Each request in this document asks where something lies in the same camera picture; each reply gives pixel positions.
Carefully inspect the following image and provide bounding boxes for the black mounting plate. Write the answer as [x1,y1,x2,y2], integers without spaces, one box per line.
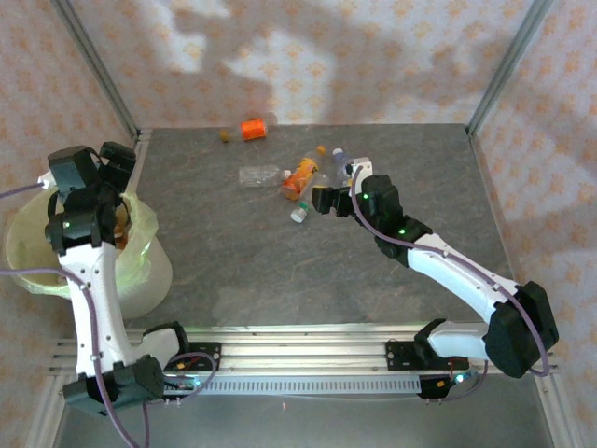
[385,340,421,372]
[186,343,223,373]

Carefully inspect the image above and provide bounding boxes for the orange juice bottle yellow label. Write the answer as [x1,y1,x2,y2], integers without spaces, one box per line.
[281,145,326,202]

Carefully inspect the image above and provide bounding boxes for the white bin with yellow bag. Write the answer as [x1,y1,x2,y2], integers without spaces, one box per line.
[4,189,160,300]

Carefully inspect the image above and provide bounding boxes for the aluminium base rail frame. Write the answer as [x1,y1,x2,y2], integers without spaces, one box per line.
[49,324,559,374]

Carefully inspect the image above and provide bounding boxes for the aluminium frame post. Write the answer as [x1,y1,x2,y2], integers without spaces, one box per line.
[465,0,554,136]
[50,0,142,141]

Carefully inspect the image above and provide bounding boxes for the blue tinted plastic bottle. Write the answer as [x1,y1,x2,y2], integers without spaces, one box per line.
[330,147,355,189]

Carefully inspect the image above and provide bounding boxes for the circuit board with green light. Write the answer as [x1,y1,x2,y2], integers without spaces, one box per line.
[160,375,201,391]

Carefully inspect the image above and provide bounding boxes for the black controller box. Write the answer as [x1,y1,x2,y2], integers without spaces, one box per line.
[417,372,461,405]

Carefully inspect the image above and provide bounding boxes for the clear plastic bottle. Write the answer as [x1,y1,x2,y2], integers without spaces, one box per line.
[239,165,293,188]

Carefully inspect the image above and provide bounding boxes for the clear bottle green white cap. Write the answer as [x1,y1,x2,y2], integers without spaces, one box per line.
[290,172,328,224]

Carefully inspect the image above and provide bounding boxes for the clear bottle with orange label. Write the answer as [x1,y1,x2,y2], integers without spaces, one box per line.
[219,113,279,143]

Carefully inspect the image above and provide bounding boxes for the white slotted cable duct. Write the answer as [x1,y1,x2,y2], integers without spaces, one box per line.
[160,375,423,396]

